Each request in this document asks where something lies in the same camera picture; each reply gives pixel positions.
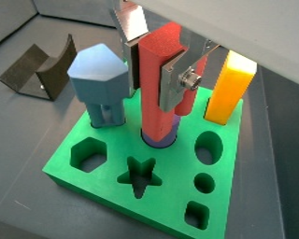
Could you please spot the green foam shape-sorter base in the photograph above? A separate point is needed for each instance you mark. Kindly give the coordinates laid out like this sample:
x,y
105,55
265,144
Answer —
x,y
175,188

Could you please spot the gripper silver second-gripper right finger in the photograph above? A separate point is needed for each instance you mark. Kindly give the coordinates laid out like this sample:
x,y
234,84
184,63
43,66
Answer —
x,y
179,75

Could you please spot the gripper silver second-gripper left finger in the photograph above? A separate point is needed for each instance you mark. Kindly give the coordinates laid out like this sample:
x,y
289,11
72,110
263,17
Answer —
x,y
129,21

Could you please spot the red square-circle object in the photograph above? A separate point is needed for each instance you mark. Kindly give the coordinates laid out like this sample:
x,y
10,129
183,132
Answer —
x,y
158,48

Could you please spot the black curved fixture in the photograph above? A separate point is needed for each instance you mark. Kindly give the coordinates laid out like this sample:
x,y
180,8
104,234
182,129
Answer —
x,y
39,75

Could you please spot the yellow rectangular block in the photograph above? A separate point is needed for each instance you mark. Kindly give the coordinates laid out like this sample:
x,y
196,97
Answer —
x,y
232,82

